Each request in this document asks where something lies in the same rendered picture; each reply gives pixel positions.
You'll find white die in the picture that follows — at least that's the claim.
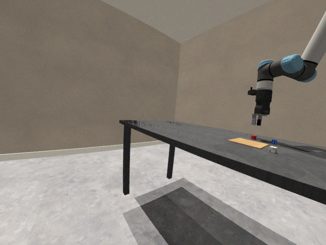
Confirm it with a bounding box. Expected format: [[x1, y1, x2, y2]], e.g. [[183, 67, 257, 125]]
[[269, 146, 277, 153]]

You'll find tan square mat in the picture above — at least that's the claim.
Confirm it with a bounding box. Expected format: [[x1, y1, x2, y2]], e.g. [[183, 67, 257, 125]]
[[227, 138, 269, 149]]

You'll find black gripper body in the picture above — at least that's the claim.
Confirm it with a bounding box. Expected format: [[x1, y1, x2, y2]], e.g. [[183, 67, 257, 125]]
[[248, 80, 273, 114]]

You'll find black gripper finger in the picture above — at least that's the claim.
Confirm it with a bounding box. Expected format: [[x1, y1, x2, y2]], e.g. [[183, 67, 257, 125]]
[[251, 113, 261, 125], [257, 114, 267, 126]]

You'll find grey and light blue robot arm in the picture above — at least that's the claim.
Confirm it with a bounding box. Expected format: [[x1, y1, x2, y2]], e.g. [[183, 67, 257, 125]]
[[257, 12, 326, 82]]

